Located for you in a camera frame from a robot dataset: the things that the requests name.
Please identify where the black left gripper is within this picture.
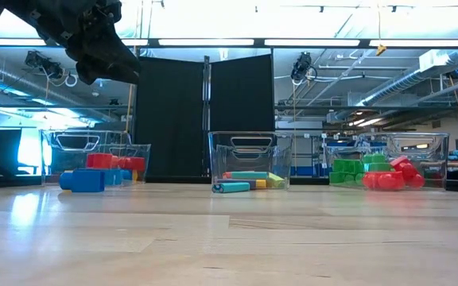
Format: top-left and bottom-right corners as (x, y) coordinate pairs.
(14, 0), (141, 85)

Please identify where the red chunky block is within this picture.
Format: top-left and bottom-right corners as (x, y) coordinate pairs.
(87, 153), (115, 170)
(113, 156), (146, 172)

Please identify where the teal block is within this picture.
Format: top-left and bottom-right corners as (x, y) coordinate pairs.
(212, 181), (251, 194)
(231, 171), (270, 180)

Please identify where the light green block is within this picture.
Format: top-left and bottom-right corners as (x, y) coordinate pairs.
(266, 172), (286, 189)

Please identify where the black ceiling-mounted device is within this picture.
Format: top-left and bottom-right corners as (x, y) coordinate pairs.
(290, 51), (318, 83)
(25, 50), (65, 80)

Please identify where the clear plastic bin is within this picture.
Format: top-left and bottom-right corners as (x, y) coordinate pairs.
(208, 130), (294, 190)
(326, 133), (451, 190)
(41, 129), (152, 184)

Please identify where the black partition panel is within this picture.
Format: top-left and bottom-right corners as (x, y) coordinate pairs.
(208, 54), (276, 178)
(135, 56), (205, 178)

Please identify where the silver ventilation duct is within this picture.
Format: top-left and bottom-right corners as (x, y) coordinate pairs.
(326, 49), (458, 124)
(0, 55), (115, 122)

